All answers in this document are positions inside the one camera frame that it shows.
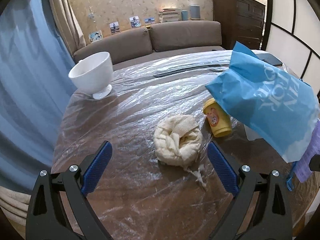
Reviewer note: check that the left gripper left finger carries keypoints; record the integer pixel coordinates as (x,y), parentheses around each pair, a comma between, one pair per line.
(46,216)

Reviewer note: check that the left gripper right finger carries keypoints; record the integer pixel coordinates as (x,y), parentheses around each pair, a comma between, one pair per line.
(271,217)

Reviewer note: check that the blue plastic trash bag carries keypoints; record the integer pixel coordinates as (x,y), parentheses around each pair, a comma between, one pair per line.
(281,108)

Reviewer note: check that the cream cloth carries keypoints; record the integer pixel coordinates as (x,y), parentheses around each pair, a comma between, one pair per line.
(178,141)

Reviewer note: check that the blue smartphone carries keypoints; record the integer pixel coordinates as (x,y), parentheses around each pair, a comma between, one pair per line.
(270,59)

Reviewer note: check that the blue curtain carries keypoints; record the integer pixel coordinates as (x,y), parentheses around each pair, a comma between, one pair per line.
(35,90)

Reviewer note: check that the white paper screen divider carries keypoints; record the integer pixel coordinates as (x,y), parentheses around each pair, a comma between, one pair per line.
(292,35)

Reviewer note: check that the white footed bowl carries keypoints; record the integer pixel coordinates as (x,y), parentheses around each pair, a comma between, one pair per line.
(93,75)

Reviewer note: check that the dark wooden cabinet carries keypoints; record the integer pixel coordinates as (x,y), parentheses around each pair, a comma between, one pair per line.
(241,20)

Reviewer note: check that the beige curtain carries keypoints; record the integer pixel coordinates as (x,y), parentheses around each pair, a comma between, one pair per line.
(67,25)

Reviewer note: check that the leftmost photo card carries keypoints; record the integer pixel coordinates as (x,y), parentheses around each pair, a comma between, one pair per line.
(95,36)

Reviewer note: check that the photo card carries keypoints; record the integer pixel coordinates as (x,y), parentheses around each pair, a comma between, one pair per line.
(135,22)
(95,36)
(149,20)
(114,27)

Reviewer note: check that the grey cylinder speaker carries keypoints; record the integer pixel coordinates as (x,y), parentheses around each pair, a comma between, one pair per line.
(195,13)

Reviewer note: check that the brown sofa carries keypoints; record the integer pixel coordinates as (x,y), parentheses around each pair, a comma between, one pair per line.
(160,41)

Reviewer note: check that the small blue cylinder speaker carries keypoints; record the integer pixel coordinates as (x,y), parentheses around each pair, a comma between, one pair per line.
(184,15)

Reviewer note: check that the stack of books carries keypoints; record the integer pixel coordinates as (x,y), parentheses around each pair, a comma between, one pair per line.
(169,15)

